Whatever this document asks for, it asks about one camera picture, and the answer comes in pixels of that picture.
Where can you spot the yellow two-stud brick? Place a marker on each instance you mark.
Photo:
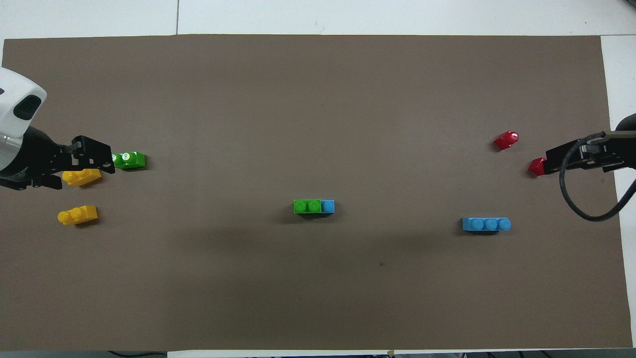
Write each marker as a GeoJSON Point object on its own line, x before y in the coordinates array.
{"type": "Point", "coordinates": [78, 215]}
{"type": "Point", "coordinates": [84, 177]}

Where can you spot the red single-stud brick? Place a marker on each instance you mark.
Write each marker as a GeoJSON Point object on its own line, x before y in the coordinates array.
{"type": "Point", "coordinates": [506, 140]}
{"type": "Point", "coordinates": [536, 167]}

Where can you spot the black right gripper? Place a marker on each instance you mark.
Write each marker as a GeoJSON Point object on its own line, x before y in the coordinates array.
{"type": "Point", "coordinates": [618, 154]}

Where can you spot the brown table mat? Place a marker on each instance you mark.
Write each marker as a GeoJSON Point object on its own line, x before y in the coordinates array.
{"type": "Point", "coordinates": [318, 99]}

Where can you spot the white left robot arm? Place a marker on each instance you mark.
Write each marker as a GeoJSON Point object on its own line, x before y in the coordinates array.
{"type": "Point", "coordinates": [12, 109]}

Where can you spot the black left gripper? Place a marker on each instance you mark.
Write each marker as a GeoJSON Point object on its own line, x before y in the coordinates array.
{"type": "Point", "coordinates": [35, 159]}

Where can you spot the green brick with printed studs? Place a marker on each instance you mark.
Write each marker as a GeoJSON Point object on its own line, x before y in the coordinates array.
{"type": "Point", "coordinates": [131, 160]}

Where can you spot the blue three-stud brick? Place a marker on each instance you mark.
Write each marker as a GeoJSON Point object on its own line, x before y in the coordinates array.
{"type": "Point", "coordinates": [328, 207]}
{"type": "Point", "coordinates": [486, 224]}

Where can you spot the plain green two-stud brick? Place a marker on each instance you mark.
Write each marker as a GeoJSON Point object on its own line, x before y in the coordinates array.
{"type": "Point", "coordinates": [307, 206]}

